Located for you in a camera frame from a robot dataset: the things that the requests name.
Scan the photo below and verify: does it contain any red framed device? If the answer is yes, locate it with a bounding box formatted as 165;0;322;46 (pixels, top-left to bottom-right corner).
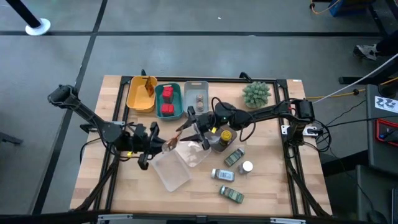
374;118;398;147

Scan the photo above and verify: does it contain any black power cable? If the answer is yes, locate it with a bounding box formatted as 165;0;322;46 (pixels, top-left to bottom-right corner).
323;99;398;131

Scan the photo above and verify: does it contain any yellow-lidded dark jar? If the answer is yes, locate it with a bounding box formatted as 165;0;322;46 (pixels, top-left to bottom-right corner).
219;129;234;147

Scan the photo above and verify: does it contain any yellow floor cable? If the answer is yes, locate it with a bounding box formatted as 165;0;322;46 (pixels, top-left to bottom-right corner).
306;77;398;101

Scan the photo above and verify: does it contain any black metal table frame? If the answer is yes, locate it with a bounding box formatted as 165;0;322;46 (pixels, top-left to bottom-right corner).
70;74;332;224

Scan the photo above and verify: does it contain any clear plastic bin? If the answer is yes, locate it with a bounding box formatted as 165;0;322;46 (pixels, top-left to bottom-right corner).
150;146;193;193
174;123;212;169

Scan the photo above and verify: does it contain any grey plastic bin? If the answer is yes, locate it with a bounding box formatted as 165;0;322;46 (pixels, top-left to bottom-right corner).
183;80;210;118

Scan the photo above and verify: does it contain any green glass spice jar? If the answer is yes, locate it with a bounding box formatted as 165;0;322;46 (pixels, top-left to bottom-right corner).
223;147;246;168
218;184;246;205

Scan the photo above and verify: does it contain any person's leg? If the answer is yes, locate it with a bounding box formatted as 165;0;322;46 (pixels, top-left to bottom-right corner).
374;29;398;57

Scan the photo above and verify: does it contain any white power strip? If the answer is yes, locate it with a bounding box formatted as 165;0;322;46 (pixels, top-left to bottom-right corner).
281;124;324;138

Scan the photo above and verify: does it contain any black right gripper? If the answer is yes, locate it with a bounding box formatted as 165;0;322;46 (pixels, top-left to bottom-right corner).
176;105;220;151

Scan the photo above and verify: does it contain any white-lidded bagel seasoning jar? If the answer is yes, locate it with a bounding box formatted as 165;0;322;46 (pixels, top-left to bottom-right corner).
238;160;254;175
210;168;236;183

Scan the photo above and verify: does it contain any white cable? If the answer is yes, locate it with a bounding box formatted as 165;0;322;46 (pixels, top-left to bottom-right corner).
312;52;398;105

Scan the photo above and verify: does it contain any dark jar yellow lid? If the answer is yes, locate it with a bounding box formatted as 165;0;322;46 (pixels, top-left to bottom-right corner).
203;123;239;153

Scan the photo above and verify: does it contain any person's shoe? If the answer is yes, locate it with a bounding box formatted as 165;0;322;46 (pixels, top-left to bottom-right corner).
353;44;379;62

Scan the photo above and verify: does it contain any teal plastic bin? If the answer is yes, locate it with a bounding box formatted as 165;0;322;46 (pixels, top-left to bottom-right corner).
154;82;185;121

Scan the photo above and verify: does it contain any yellow plastic bin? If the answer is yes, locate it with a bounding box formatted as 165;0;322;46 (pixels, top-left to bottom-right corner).
126;75;159;113

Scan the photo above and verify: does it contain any dark chair foot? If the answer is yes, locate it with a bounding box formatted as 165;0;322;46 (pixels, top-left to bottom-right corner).
0;132;24;146

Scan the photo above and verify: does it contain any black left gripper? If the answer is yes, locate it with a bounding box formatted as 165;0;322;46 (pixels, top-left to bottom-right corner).
127;122;171;171

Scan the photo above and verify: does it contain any white paper marker tag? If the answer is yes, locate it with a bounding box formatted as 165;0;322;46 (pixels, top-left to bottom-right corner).
374;95;398;114

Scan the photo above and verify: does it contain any blue box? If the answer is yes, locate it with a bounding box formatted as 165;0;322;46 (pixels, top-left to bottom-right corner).
328;0;377;17

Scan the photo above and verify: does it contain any black post with white base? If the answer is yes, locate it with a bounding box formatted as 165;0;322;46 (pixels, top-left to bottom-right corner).
5;0;52;36

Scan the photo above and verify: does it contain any green succulent plant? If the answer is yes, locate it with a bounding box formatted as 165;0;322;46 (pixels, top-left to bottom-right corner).
241;80;272;110

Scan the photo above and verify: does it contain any orange cable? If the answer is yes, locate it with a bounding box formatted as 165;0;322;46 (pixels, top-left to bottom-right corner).
309;0;341;16

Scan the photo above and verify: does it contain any black equipment cart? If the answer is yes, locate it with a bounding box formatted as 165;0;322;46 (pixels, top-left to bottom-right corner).
365;83;398;169

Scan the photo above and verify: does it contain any black desk leg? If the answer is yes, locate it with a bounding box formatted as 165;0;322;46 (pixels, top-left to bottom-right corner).
338;55;398;85

